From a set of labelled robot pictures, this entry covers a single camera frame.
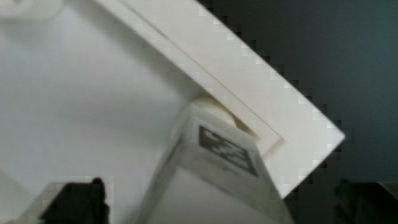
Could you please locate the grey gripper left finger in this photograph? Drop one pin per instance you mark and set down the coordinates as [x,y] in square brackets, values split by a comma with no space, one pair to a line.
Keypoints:
[69,204]

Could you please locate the white table leg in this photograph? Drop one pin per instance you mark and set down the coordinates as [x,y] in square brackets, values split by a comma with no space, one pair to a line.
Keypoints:
[213,188]

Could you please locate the white square table top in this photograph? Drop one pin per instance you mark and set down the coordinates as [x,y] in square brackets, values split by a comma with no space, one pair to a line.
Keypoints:
[109,61]

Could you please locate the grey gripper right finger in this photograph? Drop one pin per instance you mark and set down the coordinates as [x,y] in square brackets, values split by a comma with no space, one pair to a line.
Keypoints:
[369,203]

